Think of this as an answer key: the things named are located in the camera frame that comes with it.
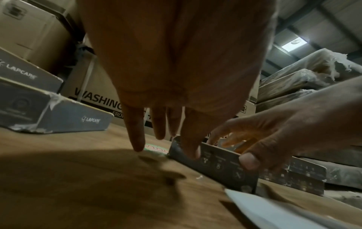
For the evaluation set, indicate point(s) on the person's right hand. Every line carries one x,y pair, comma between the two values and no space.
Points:
297,125

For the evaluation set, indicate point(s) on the person's left hand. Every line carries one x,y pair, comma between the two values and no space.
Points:
175,44

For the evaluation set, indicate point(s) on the yellow box back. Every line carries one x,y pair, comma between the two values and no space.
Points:
308,167

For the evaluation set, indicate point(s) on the yellow box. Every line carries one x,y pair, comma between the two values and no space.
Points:
308,167
220,170
299,184

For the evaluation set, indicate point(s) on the sheet of red-bordered labels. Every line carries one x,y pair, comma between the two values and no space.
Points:
268,212

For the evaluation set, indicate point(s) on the group of yellow boxes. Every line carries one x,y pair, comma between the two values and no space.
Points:
70,118

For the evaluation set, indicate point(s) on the plastic wrapped cardboard stack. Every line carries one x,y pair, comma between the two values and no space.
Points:
297,78

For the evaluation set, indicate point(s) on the black stretch wrap band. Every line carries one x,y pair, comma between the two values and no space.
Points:
83,53

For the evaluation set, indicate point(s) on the round green red sticker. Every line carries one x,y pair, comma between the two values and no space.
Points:
158,148

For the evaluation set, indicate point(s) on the small white paper scrap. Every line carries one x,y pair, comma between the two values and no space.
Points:
199,177

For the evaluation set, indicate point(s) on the stack of large printed cartons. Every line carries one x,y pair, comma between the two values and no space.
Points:
36,33

